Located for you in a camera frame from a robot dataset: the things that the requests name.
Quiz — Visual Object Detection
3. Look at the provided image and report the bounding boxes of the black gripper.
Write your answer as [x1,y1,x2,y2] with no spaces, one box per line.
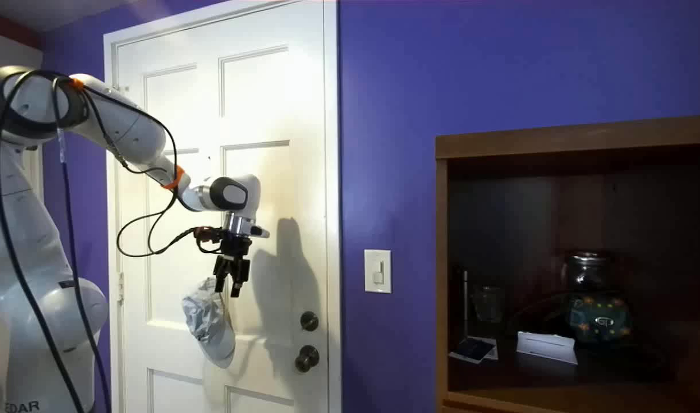
[214,213,268,298]

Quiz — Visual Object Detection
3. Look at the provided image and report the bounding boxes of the white baseball cap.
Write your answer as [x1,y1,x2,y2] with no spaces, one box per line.
[182,279,237,371]

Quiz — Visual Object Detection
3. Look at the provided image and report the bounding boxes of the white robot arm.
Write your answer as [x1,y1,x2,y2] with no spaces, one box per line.
[0,68,261,413]

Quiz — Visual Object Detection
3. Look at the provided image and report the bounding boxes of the dark round door knob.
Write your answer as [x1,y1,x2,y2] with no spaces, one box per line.
[293,344,322,373]

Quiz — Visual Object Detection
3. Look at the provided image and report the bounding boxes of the white panel door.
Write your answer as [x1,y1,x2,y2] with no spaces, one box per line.
[103,0,341,413]

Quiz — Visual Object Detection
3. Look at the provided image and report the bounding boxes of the brown wooden chest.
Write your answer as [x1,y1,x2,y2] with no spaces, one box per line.
[435,117,700,413]

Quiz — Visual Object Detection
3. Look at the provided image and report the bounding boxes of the dark deadbolt lock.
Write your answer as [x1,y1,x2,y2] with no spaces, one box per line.
[298,313,319,332]

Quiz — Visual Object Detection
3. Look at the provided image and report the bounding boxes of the small dark tablet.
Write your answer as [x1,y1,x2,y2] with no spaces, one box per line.
[449,337,495,366]

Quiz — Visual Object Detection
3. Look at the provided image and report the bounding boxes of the clear drinking glass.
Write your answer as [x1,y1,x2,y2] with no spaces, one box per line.
[473,286,504,334]

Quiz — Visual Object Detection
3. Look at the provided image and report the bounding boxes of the white paper stack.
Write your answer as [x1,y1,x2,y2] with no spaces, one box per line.
[516,332,579,366]

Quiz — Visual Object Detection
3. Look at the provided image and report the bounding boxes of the dark painted ceramic jar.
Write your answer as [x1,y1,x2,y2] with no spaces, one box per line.
[565,250,630,344]

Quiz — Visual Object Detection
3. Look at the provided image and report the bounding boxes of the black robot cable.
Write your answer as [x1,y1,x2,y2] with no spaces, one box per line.
[0,69,225,413]

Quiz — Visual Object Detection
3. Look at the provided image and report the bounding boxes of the white wall light switch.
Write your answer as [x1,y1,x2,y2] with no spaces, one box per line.
[365,250,393,294]

